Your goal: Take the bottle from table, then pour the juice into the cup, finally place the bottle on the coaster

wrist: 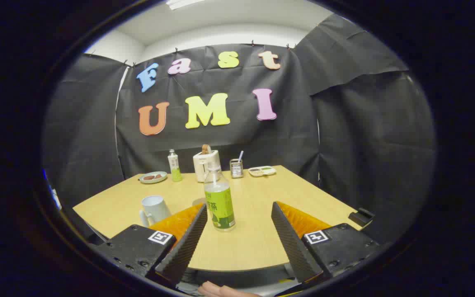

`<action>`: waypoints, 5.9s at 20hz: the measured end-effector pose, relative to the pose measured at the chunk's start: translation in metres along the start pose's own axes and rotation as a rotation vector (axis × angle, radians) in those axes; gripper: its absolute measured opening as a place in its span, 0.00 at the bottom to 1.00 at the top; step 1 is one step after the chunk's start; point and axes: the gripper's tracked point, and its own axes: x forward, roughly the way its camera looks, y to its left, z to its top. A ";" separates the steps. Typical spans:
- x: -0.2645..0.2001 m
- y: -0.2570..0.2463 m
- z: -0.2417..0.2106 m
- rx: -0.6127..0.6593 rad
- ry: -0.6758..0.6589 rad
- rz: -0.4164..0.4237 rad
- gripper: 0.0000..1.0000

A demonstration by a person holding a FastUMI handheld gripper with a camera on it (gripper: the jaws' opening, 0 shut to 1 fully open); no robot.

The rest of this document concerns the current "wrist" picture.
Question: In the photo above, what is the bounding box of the black table clamp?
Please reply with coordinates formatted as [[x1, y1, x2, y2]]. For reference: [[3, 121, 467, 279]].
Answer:
[[348, 207, 375, 226]]

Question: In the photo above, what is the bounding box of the wooden table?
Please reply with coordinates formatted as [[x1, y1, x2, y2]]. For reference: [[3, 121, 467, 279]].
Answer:
[[73, 165, 364, 273]]

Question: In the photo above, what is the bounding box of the black backdrop cloth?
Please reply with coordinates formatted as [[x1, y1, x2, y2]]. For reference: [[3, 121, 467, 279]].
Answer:
[[42, 14, 438, 248]]

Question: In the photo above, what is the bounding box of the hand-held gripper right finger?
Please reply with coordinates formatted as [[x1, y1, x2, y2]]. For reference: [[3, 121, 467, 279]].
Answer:
[[270, 201, 382, 285]]

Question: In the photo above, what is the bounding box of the white toaster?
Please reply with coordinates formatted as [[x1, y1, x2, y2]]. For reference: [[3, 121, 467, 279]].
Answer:
[[193, 150, 221, 183]]

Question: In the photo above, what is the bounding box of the white cup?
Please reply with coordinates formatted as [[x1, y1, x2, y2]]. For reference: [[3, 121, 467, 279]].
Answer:
[[139, 195, 172, 228]]

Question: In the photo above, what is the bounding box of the white divided tray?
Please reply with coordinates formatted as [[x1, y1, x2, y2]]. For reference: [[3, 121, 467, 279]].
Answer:
[[248, 166, 277, 177]]

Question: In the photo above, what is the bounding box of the slim white-green drink bottle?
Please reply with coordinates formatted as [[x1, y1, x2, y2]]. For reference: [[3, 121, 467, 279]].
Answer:
[[168, 149, 183, 182]]

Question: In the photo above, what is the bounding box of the ceiling light panel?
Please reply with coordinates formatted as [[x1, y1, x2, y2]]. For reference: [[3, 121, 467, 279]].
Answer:
[[165, 0, 205, 9]]

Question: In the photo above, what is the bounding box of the clear green-label juice bottle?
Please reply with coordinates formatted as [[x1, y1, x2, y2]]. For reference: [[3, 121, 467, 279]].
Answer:
[[203, 163, 236, 231]]

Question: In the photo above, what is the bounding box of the pale green plate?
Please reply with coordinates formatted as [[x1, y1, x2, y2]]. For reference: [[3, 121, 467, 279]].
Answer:
[[139, 171, 168, 184]]

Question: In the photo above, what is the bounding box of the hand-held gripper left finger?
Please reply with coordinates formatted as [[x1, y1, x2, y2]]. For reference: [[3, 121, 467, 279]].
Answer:
[[91, 202, 208, 289]]

